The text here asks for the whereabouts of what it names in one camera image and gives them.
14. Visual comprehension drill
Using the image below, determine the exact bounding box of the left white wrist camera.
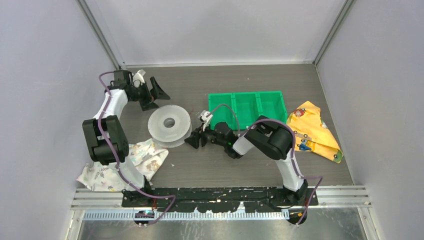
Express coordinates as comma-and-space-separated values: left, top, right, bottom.
132, 69, 146, 88

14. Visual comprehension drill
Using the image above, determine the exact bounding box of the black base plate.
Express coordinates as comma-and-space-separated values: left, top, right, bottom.
122, 186, 319, 213

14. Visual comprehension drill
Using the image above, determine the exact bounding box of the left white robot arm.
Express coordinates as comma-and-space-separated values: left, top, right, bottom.
82, 69, 170, 207

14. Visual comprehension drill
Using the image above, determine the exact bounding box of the green middle bin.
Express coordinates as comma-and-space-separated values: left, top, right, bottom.
233, 92, 262, 130

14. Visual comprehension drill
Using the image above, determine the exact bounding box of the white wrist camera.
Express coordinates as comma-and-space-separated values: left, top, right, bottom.
199, 110, 213, 130
132, 69, 146, 88

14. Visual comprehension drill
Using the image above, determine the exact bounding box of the white slotted cable duct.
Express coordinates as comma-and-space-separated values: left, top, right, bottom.
82, 209, 290, 221

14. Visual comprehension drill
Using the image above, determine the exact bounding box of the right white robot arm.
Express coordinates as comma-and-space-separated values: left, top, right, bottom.
184, 115, 308, 205

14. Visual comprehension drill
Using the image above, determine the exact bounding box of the white patterned cloth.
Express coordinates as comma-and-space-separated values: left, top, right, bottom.
76, 138, 169, 192

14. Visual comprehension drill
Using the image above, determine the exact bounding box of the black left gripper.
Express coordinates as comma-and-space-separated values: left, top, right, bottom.
130, 77, 171, 111

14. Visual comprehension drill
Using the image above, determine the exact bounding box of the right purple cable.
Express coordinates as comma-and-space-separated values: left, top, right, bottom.
206, 103, 324, 227

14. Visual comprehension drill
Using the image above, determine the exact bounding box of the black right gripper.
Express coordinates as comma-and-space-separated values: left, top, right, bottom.
184, 121, 227, 149

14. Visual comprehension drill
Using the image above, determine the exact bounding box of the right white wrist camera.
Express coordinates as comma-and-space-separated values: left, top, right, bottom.
199, 110, 213, 130

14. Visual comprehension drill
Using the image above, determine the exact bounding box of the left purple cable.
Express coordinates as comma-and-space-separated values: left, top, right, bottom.
98, 71, 176, 228

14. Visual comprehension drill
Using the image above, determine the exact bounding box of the purple cable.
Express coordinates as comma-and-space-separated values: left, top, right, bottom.
206, 103, 324, 227
98, 71, 176, 228

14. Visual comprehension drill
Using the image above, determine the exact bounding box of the yellow patterned cloth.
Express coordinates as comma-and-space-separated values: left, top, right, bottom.
286, 101, 344, 164

